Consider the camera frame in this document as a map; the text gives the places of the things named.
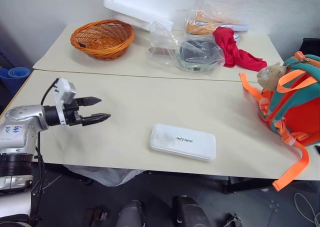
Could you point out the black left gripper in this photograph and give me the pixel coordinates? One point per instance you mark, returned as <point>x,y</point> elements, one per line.
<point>71,114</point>

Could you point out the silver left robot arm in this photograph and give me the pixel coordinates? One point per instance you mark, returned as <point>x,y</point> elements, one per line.
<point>20,127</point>

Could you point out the white flat box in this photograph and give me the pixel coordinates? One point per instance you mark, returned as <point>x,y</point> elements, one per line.
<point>183,142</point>

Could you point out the orange and teal backpack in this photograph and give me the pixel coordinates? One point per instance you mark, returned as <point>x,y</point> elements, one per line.
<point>295,112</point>

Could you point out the white plastic bag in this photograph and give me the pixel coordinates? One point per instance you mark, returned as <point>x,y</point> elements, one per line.
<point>105,173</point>

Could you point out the orange wicker basket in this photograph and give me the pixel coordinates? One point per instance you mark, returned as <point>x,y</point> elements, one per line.
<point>102,39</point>

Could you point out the blue stacked cups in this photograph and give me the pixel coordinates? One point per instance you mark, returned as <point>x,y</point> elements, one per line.
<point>12,78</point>

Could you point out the crumpled clear plastic bag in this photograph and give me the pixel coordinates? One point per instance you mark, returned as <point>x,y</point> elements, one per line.
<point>160,43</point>

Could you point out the white foam board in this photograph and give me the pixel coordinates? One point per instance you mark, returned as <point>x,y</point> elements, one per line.
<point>137,13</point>

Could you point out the dark rounded robot leg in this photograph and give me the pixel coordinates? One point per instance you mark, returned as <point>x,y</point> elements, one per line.
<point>190,212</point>
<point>131,213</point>

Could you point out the clear bag with black item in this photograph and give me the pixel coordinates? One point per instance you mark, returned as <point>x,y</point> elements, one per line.
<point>197,54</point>

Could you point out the clear bag with orange item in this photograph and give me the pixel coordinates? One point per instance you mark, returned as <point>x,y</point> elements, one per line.
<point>207,19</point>

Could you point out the red cloth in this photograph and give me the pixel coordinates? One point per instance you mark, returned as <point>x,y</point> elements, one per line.
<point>233,50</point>

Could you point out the beige plush toy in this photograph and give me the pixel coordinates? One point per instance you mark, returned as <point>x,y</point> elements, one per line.
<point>271,77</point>

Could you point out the black chair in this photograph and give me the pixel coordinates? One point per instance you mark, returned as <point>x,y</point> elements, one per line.
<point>310,48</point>

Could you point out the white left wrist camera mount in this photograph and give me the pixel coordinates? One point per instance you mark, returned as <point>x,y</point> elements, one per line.
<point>63,92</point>

